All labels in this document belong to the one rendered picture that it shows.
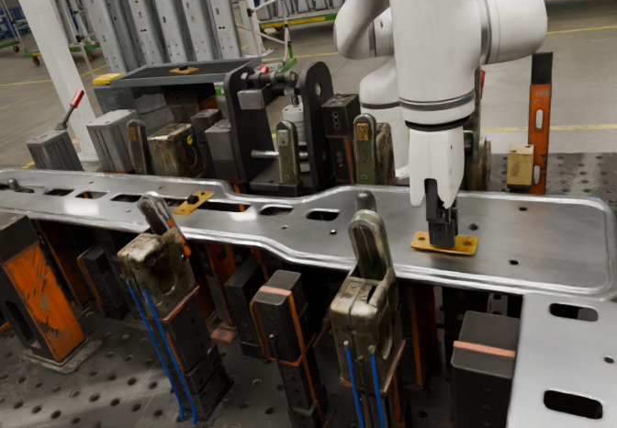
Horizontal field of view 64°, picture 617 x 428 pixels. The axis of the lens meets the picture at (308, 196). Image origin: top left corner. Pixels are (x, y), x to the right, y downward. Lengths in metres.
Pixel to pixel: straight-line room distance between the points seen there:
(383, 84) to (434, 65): 0.71
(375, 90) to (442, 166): 0.70
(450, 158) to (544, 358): 0.22
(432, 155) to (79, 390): 0.83
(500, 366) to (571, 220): 0.27
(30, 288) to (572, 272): 0.93
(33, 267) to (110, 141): 0.31
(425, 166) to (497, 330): 0.20
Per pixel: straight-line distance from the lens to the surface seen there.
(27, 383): 1.21
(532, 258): 0.67
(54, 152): 1.42
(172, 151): 1.08
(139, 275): 0.75
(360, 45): 1.22
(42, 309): 1.13
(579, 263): 0.67
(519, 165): 0.79
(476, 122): 0.80
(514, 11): 0.56
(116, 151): 1.20
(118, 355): 1.15
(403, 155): 1.34
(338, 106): 0.90
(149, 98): 3.64
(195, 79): 1.16
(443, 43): 0.54
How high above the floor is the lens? 1.39
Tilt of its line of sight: 27 degrees down
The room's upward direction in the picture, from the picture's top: 11 degrees counter-clockwise
